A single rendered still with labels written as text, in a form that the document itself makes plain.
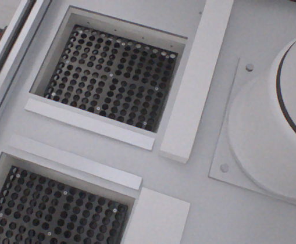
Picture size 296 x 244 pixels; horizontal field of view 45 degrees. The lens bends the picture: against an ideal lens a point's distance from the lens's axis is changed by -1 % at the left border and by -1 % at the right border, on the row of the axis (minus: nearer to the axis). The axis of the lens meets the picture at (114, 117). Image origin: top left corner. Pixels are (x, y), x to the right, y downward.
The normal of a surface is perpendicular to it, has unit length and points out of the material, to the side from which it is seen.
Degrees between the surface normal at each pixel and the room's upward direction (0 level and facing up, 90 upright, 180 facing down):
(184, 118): 0
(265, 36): 0
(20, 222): 0
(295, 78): 87
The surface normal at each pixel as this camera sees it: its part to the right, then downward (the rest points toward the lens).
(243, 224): -0.04, -0.33
